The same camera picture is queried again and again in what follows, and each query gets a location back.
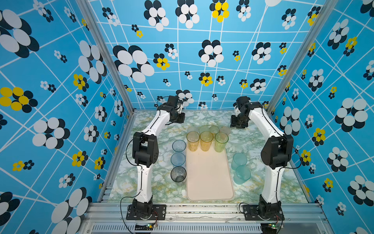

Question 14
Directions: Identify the frosted pink glass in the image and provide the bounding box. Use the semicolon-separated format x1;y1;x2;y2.
220;126;231;135

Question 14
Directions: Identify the green circuit board left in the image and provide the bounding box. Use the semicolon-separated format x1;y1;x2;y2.
134;224;155;231

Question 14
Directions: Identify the green clear glass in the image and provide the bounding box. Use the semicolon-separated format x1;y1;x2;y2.
214;132;229;153

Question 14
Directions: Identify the olive clear small glass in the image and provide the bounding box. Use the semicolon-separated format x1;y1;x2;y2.
209;125;220;136

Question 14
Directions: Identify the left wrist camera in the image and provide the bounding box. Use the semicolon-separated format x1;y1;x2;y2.
167;96;183;113

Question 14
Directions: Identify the teal glass right lower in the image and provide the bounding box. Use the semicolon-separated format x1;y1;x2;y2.
233;165;251;185

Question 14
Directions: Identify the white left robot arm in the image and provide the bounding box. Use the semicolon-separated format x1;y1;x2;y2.
132;102;185;217

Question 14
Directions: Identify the yellow glass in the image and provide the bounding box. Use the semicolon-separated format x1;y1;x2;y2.
200;131;213;152
187;131;200;152

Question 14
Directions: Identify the teal glass right upper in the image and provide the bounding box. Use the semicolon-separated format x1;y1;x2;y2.
231;153;247;171

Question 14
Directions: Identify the aluminium corner post right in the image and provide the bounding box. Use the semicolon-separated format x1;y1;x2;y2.
267;0;338;114

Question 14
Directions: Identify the frosted white glass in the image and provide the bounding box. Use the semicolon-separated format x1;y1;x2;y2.
187;126;199;133

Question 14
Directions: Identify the aluminium corner post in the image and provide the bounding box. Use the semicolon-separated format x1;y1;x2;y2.
77;0;134;116
267;0;338;114

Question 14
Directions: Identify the aluminium front rail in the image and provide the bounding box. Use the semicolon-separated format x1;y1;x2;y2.
79;203;333;234

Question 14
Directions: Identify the green circuit board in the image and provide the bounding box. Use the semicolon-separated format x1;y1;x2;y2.
134;224;155;231
261;223;279;234

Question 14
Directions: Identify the teal clear glass left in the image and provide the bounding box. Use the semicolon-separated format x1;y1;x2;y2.
172;139;187;154

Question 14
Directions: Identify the aluminium corner post left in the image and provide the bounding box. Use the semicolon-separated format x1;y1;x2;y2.
77;0;134;116

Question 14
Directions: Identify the dark grey clear glass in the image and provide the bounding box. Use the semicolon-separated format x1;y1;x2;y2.
170;166;187;186

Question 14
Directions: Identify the beige rectangular tray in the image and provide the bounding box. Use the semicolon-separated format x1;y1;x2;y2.
186;146;234;201

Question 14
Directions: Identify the blue clear glass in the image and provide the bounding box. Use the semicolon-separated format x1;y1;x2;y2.
170;152;186;167

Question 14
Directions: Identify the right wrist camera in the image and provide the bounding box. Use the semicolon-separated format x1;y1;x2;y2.
233;96;250;116

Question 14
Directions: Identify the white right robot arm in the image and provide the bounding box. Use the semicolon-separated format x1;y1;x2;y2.
230;96;294;221

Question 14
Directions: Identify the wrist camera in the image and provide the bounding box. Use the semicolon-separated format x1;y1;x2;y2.
167;96;183;113
233;96;250;116

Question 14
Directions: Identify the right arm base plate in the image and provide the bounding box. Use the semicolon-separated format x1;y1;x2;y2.
241;204;284;222

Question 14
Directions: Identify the green circuit board right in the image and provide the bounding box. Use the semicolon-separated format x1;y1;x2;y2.
261;223;279;234

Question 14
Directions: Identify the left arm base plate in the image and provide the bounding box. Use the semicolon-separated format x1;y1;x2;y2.
126;204;167;221

